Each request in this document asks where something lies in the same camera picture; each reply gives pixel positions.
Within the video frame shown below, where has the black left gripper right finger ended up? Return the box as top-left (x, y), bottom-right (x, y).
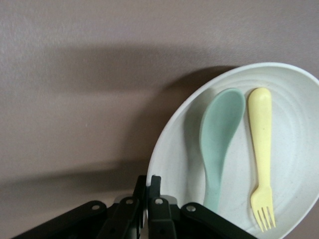
top-left (148, 175), bottom-right (254, 239)

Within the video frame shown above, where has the brown table cover mat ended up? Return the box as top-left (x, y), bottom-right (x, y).
top-left (0, 0), bottom-right (319, 239)

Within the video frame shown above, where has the yellow plastic fork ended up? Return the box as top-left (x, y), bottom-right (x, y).
top-left (247, 87), bottom-right (277, 233)

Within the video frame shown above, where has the round beige plate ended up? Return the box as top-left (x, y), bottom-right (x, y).
top-left (147, 62), bottom-right (319, 239)

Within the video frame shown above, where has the teal plastic spoon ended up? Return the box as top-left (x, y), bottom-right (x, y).
top-left (200, 88), bottom-right (246, 215)

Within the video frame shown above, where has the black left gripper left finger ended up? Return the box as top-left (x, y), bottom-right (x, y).
top-left (9, 175), bottom-right (147, 239)

